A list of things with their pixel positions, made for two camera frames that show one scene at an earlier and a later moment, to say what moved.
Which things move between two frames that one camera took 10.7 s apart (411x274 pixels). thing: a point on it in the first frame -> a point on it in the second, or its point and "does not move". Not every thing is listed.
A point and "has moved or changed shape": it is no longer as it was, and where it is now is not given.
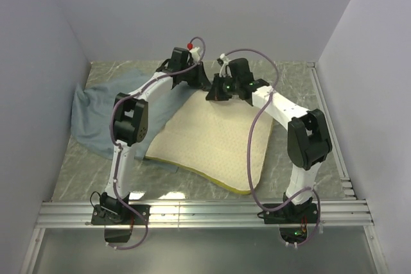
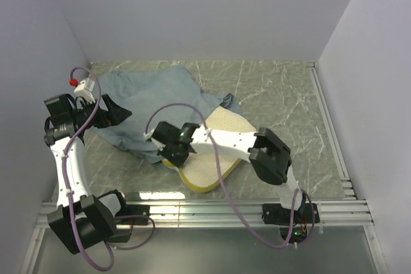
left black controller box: [117, 235] does not move
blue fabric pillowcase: [93, 108] has moved or changed shape
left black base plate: [99, 218] does not move
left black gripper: [202, 80] -> [114, 115]
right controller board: [292, 235] does not move
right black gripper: [216, 94] -> [178, 162]
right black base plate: [293, 214] does not move
